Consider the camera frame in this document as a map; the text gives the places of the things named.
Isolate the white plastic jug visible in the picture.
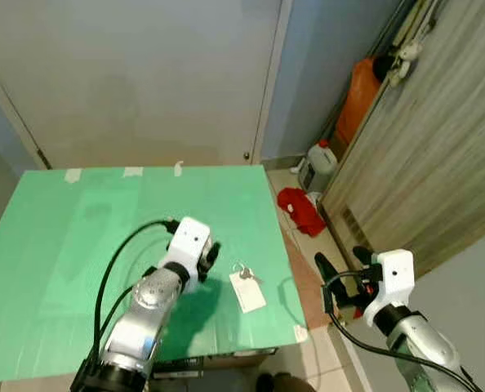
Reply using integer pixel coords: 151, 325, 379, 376
306, 139, 339, 179

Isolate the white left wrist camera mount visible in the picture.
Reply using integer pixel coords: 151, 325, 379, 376
157, 216, 212, 283

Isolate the red cloth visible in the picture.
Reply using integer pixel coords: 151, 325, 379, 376
277, 188, 327, 238

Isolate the grey plastic container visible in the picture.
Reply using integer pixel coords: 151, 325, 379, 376
297, 160, 318, 194

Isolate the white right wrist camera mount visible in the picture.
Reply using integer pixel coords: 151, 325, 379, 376
362, 249, 415, 329

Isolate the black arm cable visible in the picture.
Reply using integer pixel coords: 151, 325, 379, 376
83, 217, 182, 385
323, 265, 484, 392

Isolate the orange plastic canister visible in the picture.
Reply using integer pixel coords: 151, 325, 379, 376
335, 57, 382, 148

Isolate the pale long handle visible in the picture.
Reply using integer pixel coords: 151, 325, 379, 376
389, 0, 452, 50

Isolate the brown floor mat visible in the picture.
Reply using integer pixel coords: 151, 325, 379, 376
277, 225, 333, 332

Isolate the small white plush toy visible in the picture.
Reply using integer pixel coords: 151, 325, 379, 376
389, 41, 423, 87

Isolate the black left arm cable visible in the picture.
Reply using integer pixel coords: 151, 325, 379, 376
83, 217, 182, 385

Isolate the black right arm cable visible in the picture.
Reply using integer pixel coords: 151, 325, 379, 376
323, 265, 484, 392

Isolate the white and blue strap keychain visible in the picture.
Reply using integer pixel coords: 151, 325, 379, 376
229, 262, 268, 314

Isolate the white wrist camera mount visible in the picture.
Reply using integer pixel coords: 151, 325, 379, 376
362, 249, 415, 329
157, 216, 212, 283

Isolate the wood grain door panel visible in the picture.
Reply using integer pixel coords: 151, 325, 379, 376
318, 0, 485, 283

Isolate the green table cover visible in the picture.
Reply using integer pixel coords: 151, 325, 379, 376
0, 165, 309, 385

